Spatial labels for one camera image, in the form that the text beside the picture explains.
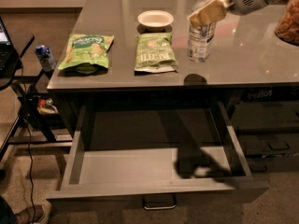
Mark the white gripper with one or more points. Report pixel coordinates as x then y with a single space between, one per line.
216 10

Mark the clear plastic water bottle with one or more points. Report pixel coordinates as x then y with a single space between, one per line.
200 38

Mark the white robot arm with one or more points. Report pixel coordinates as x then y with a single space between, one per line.
215 10

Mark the open grey drawer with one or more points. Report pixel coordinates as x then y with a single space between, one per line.
118 156

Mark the white paper bowl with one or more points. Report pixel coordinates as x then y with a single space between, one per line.
155 20

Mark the olive green chip bag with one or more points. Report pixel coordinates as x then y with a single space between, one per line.
154 53

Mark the bright green snack bag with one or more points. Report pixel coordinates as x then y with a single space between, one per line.
85 54

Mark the blue drink can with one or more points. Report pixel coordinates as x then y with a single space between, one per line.
45 57

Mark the colourful items on shelf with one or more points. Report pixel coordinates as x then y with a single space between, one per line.
46 107

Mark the black laptop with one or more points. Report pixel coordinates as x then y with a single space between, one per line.
8 55

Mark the brown shoe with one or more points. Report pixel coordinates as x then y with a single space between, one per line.
30 215

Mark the metal drawer handle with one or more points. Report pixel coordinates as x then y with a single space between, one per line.
157 202

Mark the black side table frame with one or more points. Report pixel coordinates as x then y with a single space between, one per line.
25 88

